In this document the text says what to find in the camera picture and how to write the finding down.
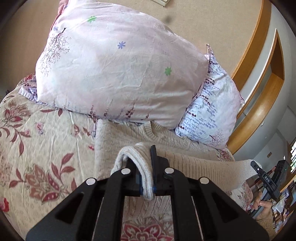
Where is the person's right hand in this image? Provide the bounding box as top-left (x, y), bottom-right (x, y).
top-left (251, 191), bottom-right (272, 220)

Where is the pink floral pillow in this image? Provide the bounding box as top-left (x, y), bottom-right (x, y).
top-left (36, 1), bottom-right (208, 129)

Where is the wooden bookshelf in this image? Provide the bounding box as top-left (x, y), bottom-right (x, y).
top-left (272, 175), bottom-right (295, 233)

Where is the floral bed quilt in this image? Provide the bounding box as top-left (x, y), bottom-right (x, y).
top-left (0, 74), bottom-right (255, 241)

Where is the beige cable-knit sweater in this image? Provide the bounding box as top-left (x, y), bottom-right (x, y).
top-left (94, 120), bottom-right (255, 219)

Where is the wall switch plate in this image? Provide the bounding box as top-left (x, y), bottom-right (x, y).
top-left (152, 0), bottom-right (170, 7)

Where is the blue floral pillow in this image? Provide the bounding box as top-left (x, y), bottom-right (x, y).
top-left (175, 45), bottom-right (244, 149)

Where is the barred window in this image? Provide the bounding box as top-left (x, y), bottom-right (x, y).
top-left (290, 142), bottom-right (296, 169)

